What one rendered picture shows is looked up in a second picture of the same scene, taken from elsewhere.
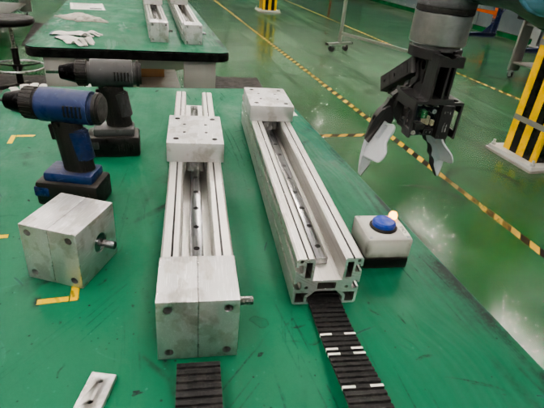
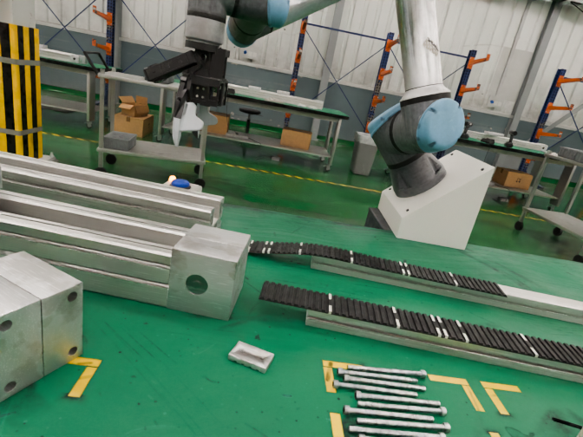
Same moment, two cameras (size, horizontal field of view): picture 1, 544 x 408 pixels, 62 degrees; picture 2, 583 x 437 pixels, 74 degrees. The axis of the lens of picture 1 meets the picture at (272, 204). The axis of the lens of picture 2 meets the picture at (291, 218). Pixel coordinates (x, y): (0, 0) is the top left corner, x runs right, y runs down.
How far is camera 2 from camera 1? 0.62 m
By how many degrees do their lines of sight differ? 70
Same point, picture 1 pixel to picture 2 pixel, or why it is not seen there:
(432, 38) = (215, 37)
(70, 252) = (74, 310)
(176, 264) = (189, 244)
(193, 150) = not seen: outside the picture
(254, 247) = not seen: hidden behind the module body
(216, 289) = (234, 238)
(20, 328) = (118, 412)
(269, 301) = not seen: hidden behind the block
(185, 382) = (278, 297)
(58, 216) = (12, 287)
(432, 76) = (220, 63)
